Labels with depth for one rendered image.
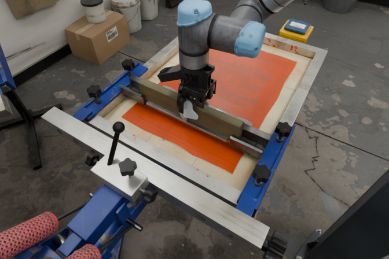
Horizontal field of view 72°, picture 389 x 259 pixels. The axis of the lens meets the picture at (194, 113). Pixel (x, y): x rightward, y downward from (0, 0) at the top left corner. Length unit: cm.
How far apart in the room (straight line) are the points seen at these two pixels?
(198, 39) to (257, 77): 51
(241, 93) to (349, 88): 189
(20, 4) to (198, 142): 212
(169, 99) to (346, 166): 159
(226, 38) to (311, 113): 188
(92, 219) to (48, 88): 218
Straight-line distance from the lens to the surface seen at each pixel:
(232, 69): 109
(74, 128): 82
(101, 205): 67
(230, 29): 58
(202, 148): 82
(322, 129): 232
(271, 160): 77
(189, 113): 78
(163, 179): 67
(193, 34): 61
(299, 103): 96
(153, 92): 86
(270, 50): 124
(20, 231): 64
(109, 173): 66
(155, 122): 89
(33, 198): 206
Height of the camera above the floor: 162
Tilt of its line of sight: 47 degrees down
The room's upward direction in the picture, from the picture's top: straight up
